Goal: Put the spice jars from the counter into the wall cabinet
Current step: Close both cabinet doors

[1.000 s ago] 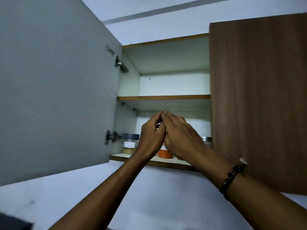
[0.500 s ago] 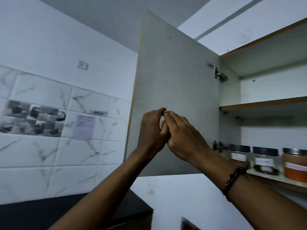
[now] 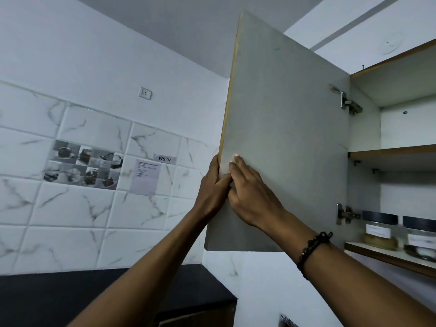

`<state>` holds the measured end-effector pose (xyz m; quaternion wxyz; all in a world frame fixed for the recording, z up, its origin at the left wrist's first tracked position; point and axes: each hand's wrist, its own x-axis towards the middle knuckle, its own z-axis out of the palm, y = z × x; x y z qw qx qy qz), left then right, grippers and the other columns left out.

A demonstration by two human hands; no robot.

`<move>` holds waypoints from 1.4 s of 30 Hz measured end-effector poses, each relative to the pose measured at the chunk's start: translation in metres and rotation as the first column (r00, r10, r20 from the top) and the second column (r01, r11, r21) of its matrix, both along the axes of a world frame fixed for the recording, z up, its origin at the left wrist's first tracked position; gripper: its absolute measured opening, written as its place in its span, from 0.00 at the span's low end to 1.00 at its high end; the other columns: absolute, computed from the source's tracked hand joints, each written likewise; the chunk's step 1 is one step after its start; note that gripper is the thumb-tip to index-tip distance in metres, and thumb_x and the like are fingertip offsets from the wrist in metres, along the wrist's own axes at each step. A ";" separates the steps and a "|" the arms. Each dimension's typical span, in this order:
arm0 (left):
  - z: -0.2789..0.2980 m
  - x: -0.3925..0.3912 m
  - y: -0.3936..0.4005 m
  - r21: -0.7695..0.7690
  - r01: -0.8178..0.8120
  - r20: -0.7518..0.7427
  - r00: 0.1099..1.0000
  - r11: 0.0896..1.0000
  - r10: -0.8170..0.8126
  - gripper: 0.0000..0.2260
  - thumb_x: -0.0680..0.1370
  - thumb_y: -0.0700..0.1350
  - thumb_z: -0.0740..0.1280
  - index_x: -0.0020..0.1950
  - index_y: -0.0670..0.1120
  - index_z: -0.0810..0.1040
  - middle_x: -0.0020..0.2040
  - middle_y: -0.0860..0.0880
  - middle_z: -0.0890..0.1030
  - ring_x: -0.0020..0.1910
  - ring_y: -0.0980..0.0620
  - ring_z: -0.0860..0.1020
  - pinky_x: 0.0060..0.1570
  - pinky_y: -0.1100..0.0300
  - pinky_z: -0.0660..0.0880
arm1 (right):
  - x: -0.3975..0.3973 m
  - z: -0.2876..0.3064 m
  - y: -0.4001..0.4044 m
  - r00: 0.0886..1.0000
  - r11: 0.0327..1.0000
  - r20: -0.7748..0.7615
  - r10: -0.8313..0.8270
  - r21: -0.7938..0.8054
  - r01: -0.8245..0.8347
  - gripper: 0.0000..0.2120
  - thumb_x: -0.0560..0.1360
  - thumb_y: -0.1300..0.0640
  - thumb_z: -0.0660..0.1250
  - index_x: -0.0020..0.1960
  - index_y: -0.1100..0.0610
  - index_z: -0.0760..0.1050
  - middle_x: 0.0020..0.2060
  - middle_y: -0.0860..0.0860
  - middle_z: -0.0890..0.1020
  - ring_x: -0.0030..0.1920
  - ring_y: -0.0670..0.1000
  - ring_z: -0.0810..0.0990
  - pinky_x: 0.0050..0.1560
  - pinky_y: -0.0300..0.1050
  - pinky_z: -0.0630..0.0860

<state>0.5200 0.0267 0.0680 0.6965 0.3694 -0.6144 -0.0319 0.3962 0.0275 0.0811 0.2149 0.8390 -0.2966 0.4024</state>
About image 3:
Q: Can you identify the person's left forearm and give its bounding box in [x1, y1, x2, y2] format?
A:
[68, 209, 222, 327]

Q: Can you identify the brown wooden cabinet door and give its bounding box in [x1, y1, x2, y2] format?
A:
[203, 11, 352, 253]

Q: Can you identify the person's right forearm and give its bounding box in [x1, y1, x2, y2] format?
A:
[269, 211, 436, 327]

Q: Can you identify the black bead bracelet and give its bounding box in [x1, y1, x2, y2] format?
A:
[296, 231, 334, 280]

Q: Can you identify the black pepper jar grey lid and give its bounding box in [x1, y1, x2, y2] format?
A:
[403, 215, 436, 261]

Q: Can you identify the person's right hand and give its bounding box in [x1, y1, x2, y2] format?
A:
[227, 154, 290, 235]

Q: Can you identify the round white ceiling plate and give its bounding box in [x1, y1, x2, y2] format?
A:
[380, 32, 402, 55]

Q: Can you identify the white text paper sheet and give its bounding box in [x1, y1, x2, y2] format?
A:
[129, 159, 163, 196]

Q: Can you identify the garam masala jar grey lid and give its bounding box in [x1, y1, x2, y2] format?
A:
[362, 210, 399, 251]

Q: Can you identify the teapot picture tile panel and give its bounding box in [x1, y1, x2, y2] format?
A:
[42, 139, 125, 190]

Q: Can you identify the black kitchen counter unit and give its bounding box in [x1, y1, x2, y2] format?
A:
[0, 263, 238, 327]

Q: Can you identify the person's left hand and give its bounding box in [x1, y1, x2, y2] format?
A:
[194, 154, 234, 224]

